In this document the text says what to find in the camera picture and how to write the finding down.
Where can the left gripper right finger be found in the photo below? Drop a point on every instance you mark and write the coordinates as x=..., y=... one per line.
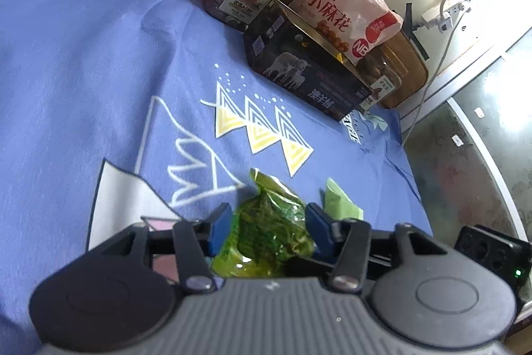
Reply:
x=420, y=289

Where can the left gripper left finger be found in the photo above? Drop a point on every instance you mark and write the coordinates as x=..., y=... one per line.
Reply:
x=125, y=289

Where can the light green snack packet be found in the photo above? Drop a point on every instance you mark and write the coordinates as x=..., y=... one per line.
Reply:
x=338, y=205

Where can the dark green snack packet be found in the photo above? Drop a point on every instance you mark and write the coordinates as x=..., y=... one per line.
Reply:
x=268, y=230

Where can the blue printed cloth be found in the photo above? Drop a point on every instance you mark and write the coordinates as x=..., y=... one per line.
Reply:
x=117, y=111

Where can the brown snack jar gold lid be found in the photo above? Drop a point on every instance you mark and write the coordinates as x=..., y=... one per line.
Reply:
x=378, y=71

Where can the brown cushion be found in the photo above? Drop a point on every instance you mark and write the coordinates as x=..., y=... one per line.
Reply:
x=410, y=67

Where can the white power strip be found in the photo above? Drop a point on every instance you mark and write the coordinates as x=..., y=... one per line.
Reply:
x=446, y=21

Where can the black sheep print box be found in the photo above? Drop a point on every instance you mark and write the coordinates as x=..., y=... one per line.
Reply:
x=285, y=49

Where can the pink snack bag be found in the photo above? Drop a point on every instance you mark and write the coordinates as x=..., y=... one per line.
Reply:
x=354, y=27

